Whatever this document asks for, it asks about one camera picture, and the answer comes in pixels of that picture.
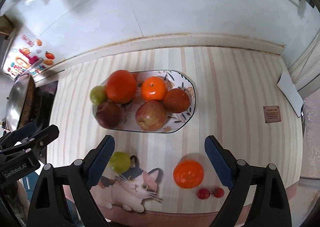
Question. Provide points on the dark red apple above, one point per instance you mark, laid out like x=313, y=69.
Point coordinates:
x=108, y=114

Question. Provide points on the small mandarin on plate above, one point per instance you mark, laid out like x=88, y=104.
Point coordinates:
x=153, y=88

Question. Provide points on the right cherry tomato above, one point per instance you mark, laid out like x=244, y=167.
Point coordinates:
x=218, y=192

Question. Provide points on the white paper sheet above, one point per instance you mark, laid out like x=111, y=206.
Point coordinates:
x=287, y=87

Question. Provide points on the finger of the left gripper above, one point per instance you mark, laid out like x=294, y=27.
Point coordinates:
x=36, y=142
x=18, y=135

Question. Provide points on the colourful wall stickers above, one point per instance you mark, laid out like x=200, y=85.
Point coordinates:
x=26, y=52

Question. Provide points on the steel wok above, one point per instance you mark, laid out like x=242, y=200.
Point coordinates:
x=20, y=102

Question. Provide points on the black gas stove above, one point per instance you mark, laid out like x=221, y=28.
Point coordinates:
x=38, y=105

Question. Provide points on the striped cat table mat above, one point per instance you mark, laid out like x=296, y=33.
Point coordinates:
x=237, y=101

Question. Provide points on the floral oval ceramic plate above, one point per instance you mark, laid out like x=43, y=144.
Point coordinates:
x=174, y=121

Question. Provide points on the green fruit on plate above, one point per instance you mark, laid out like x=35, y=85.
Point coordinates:
x=98, y=94

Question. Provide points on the green fruit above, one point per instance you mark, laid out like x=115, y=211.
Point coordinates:
x=98, y=94
x=119, y=162

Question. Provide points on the large orange on plate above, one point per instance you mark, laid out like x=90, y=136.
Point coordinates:
x=121, y=87

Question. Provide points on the orange mandarin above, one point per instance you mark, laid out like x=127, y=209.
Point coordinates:
x=188, y=174

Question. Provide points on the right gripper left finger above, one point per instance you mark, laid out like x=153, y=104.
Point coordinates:
x=85, y=173

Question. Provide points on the red-yellow apple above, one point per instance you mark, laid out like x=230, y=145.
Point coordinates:
x=151, y=116

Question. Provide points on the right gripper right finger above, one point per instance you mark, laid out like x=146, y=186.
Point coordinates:
x=234, y=174

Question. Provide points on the dark orange on plate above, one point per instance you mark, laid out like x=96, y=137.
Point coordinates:
x=176, y=101

